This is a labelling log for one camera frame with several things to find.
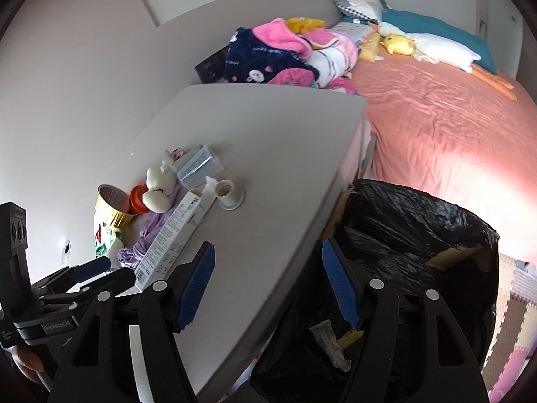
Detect clear plastic cup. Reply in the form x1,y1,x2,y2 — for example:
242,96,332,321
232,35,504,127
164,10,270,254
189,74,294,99
175,145,225,189

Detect magenta printed cloth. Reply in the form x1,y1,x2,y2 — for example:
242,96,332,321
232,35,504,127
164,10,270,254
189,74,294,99
267,66,316,88

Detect white sponge brush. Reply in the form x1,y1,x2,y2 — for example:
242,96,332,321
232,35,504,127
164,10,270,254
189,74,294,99
145,151,179,214

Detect light printed pillow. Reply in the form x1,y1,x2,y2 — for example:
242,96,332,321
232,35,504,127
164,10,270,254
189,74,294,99
331,21,376,45

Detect white green snack wrapper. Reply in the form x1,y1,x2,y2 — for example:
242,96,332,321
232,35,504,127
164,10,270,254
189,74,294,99
93,214,124,259

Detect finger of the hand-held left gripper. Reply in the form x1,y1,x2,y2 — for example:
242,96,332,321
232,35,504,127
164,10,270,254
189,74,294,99
68,256,112,284
39,268,137,307

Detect checked patchwork pillow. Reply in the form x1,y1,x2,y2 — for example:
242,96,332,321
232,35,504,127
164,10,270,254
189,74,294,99
333,0,393,24

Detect foam floor mat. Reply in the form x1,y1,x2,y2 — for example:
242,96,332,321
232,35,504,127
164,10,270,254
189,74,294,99
482,254,537,403

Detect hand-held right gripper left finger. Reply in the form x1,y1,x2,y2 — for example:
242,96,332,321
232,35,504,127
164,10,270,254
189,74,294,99
48,241,216,403

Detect yellow cloth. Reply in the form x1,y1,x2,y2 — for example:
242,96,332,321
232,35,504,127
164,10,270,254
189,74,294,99
286,17,326,34

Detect black trash bag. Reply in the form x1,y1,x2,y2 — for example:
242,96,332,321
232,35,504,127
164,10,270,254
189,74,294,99
252,178,502,403

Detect person's left hand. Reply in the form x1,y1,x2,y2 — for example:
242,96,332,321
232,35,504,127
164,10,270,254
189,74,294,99
12,343,45,384

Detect crumpled clear wrapper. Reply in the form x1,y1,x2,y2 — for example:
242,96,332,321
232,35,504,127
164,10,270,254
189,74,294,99
308,319,352,372

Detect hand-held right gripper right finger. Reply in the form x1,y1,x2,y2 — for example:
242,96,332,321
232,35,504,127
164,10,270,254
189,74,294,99
321,237,489,403

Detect yellow giraffe plush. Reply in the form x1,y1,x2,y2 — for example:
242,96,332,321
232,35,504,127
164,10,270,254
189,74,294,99
356,34,384,63

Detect yellow foil-lined cup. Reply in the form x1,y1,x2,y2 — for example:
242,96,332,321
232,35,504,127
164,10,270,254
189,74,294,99
94,184,137,228

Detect teal pillow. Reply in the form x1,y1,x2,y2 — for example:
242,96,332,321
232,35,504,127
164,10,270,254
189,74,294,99
380,8,498,74

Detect pink fleece blanket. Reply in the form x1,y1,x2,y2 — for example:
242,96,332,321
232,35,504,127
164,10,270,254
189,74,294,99
252,19,313,61

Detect long white carton box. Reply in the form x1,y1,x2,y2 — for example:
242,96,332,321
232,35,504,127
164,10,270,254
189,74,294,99
133,176,218,292

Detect yellow duck plush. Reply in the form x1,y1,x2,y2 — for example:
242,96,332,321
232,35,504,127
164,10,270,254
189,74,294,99
380,34,416,56

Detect black wall socket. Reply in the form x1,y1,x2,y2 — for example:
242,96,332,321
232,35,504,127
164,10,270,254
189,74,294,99
195,46,231,85

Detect white pink printed blanket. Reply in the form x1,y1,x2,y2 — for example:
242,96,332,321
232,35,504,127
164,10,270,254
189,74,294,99
302,27,359,91

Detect pink bed sheet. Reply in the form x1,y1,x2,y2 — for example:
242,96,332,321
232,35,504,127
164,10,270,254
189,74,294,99
348,52,537,269

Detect yellow packet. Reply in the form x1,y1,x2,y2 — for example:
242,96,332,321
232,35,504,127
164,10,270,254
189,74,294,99
338,329,365,349

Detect navy printed blanket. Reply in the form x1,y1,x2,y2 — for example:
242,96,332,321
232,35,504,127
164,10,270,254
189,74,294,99
224,27,309,85

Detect orange ribbed cap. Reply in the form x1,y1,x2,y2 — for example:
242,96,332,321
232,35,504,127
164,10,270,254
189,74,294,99
129,181,148,215

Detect purple plastic bag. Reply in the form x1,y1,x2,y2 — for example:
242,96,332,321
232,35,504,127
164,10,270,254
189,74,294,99
117,210,177,269

